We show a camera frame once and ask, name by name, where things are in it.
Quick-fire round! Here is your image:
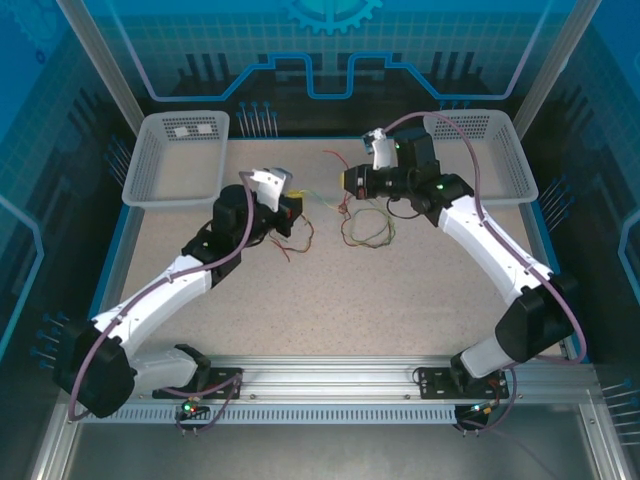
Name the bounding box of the plain yellow wire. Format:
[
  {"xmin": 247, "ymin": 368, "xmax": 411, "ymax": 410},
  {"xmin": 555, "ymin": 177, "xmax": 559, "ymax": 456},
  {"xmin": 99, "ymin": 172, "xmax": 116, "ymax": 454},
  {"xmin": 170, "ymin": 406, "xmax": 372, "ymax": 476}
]
[{"xmin": 298, "ymin": 188, "xmax": 349, "ymax": 216}]

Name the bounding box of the green-yellow wire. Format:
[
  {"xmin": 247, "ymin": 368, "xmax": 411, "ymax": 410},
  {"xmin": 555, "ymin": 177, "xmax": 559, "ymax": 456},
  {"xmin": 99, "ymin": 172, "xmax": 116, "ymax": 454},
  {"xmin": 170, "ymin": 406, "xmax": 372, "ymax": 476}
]
[
  {"xmin": 277, "ymin": 218, "xmax": 315, "ymax": 255},
  {"xmin": 349, "ymin": 207, "xmax": 397, "ymax": 249}
]

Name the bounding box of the white basket with stickers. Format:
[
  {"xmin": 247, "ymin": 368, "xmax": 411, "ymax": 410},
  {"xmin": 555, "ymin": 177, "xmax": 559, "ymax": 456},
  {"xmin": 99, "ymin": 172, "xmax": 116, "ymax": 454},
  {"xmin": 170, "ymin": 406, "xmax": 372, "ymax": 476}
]
[{"xmin": 121, "ymin": 109, "xmax": 231, "ymax": 210}]

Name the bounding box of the plain white perforated basket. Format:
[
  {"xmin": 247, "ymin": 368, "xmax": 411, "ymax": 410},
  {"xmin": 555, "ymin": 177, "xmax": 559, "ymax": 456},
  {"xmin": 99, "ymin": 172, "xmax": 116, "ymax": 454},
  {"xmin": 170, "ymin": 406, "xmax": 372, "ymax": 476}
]
[{"xmin": 422, "ymin": 108, "xmax": 540, "ymax": 207}]

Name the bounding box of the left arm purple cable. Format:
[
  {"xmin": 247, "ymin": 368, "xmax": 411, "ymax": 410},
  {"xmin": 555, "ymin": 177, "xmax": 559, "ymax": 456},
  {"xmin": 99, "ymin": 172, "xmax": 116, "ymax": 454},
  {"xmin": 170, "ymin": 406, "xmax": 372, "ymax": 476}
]
[{"xmin": 67, "ymin": 169, "xmax": 259, "ymax": 420}]

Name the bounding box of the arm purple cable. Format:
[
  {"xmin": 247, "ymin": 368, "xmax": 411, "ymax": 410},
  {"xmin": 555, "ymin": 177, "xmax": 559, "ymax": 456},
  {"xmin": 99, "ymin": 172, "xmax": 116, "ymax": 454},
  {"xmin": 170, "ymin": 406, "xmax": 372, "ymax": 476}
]
[
  {"xmin": 382, "ymin": 112, "xmax": 589, "ymax": 366},
  {"xmin": 67, "ymin": 169, "xmax": 259, "ymax": 420}
]

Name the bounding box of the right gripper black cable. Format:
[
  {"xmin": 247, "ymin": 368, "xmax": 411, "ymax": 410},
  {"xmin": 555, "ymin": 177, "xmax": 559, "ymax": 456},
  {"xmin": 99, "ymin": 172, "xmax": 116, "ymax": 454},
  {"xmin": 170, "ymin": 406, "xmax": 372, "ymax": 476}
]
[{"xmin": 387, "ymin": 195, "xmax": 426, "ymax": 221}]

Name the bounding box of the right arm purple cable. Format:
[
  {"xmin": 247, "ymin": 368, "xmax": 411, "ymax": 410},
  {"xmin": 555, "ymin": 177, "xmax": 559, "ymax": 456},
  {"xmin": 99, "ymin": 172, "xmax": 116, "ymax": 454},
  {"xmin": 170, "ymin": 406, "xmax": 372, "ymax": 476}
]
[{"xmin": 382, "ymin": 112, "xmax": 589, "ymax": 366}]

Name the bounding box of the aluminium frame post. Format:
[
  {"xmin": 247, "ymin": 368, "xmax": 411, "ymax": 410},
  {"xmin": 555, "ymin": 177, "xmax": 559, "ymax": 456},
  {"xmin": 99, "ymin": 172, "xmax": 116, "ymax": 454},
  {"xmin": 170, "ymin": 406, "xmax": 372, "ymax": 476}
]
[
  {"xmin": 512, "ymin": 0, "xmax": 604, "ymax": 142},
  {"xmin": 54, "ymin": 0, "xmax": 147, "ymax": 132}
]

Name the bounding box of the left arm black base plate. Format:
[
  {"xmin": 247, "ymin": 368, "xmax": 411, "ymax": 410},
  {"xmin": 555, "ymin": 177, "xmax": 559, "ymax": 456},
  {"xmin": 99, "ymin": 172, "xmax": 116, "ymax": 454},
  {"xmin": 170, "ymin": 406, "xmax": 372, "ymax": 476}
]
[{"xmin": 152, "ymin": 367, "xmax": 245, "ymax": 401}]

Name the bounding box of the aluminium mounting rail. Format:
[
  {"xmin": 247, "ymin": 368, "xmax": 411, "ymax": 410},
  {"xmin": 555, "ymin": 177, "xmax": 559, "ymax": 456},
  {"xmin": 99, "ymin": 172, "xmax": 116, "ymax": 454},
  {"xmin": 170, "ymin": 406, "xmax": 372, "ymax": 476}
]
[{"xmin": 67, "ymin": 353, "xmax": 600, "ymax": 402}]

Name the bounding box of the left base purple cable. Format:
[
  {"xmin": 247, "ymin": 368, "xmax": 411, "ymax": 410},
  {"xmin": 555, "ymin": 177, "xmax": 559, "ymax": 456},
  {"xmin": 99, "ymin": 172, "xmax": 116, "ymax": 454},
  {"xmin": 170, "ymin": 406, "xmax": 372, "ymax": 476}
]
[{"xmin": 174, "ymin": 373, "xmax": 245, "ymax": 433}]

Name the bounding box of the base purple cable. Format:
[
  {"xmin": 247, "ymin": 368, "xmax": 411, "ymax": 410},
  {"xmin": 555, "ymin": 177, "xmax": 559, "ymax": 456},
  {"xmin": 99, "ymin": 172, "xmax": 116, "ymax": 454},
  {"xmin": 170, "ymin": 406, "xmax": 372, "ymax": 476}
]
[
  {"xmin": 174, "ymin": 373, "xmax": 245, "ymax": 433},
  {"xmin": 452, "ymin": 367, "xmax": 519, "ymax": 433}
]

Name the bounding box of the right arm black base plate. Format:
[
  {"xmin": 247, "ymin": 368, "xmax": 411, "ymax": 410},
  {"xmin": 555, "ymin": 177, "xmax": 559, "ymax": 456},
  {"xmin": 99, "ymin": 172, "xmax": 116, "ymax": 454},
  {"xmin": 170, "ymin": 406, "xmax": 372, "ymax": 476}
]
[{"xmin": 414, "ymin": 367, "xmax": 517, "ymax": 401}]

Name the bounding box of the slotted white cable duct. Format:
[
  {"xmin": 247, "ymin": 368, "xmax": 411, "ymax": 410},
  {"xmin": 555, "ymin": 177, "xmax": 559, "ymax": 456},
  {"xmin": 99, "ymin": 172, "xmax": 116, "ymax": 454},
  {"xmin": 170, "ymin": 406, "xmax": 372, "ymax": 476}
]
[{"xmin": 105, "ymin": 404, "xmax": 460, "ymax": 426}]

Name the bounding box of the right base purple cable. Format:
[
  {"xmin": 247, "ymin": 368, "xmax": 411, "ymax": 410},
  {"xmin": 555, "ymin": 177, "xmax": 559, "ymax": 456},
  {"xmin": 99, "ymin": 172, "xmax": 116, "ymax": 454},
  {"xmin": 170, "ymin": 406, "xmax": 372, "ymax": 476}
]
[{"xmin": 452, "ymin": 367, "xmax": 519, "ymax": 433}]

